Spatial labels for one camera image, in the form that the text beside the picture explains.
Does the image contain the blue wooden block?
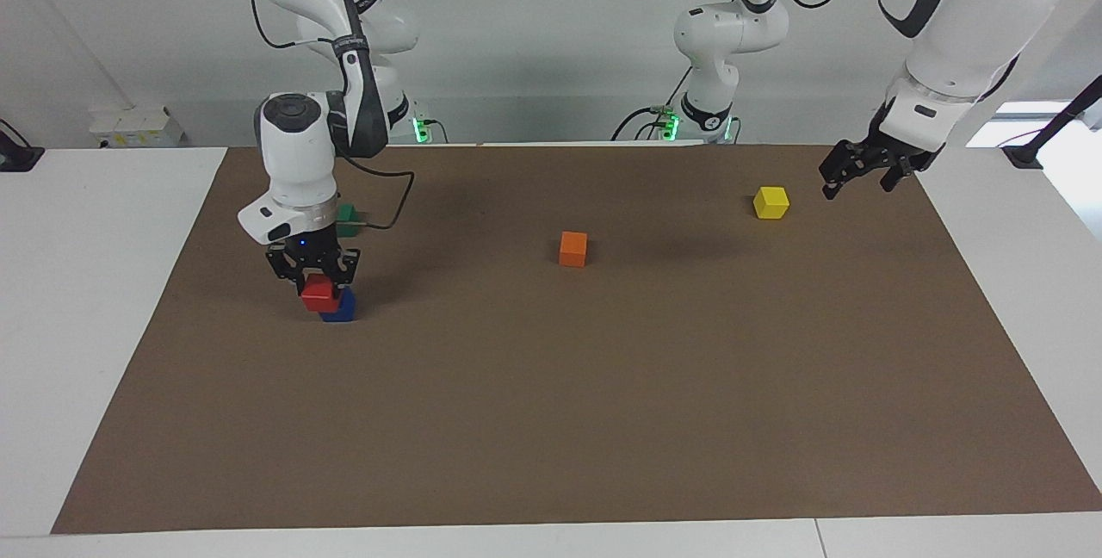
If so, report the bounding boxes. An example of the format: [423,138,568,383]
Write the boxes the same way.
[320,287,357,323]

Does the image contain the black left base cable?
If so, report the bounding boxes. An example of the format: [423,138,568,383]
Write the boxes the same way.
[610,65,692,142]

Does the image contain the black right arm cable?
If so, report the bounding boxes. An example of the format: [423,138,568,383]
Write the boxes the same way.
[336,149,417,233]

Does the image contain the white power strip box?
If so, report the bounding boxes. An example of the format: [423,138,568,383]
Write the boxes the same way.
[89,105,186,149]

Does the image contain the black camera stand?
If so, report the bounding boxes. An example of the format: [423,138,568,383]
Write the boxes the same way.
[0,119,46,173]
[1001,74,1102,171]

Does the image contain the yellow wooden block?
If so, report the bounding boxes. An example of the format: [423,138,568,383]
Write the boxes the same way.
[753,186,790,220]

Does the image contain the red wooden block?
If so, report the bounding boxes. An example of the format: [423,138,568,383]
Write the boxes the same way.
[301,274,343,313]

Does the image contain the brown paper table mat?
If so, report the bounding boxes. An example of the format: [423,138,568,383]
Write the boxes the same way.
[50,143,1102,535]

